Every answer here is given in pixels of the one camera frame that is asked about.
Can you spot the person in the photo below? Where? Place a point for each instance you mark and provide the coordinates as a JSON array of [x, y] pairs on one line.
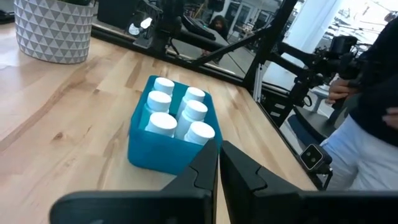
[[219, 26], [373, 93]]

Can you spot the white triangle-patterned plant pot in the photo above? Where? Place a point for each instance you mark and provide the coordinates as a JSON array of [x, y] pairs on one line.
[[53, 31]]

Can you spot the small black stereo camera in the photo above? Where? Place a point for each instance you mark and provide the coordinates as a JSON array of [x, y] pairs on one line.
[[314, 157]]

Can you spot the white pill bottle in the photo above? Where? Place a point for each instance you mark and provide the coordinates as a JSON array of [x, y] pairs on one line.
[[199, 132], [163, 85], [195, 94], [161, 124], [158, 101], [195, 110]]

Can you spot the blue plastic basket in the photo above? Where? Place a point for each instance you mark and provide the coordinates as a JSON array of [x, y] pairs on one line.
[[155, 155]]

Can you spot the person's hand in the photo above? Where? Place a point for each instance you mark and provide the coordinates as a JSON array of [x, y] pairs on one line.
[[391, 117], [340, 90]]

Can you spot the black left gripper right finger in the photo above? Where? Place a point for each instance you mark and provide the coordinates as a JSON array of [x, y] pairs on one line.
[[311, 208]]

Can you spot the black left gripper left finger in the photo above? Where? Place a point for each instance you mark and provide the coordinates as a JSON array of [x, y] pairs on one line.
[[140, 208]]

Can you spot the silver aluminium bar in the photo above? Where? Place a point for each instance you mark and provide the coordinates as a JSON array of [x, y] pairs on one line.
[[258, 82]]

